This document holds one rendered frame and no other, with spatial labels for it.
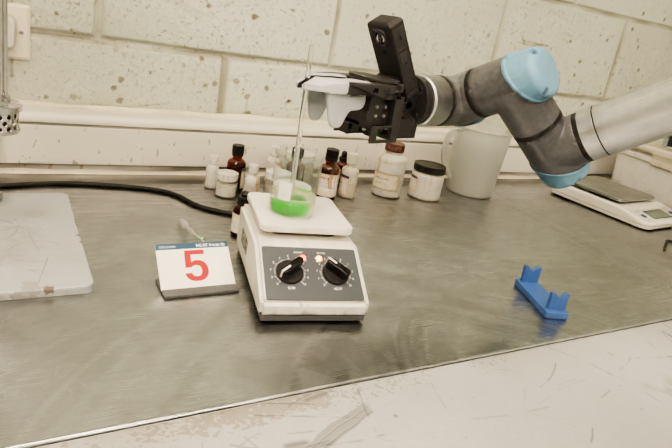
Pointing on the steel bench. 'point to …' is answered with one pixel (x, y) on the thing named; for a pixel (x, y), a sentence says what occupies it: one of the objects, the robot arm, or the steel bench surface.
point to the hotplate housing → (321, 310)
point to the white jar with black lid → (426, 180)
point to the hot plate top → (331, 223)
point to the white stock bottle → (390, 171)
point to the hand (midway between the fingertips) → (308, 79)
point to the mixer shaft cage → (6, 57)
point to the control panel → (310, 284)
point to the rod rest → (551, 303)
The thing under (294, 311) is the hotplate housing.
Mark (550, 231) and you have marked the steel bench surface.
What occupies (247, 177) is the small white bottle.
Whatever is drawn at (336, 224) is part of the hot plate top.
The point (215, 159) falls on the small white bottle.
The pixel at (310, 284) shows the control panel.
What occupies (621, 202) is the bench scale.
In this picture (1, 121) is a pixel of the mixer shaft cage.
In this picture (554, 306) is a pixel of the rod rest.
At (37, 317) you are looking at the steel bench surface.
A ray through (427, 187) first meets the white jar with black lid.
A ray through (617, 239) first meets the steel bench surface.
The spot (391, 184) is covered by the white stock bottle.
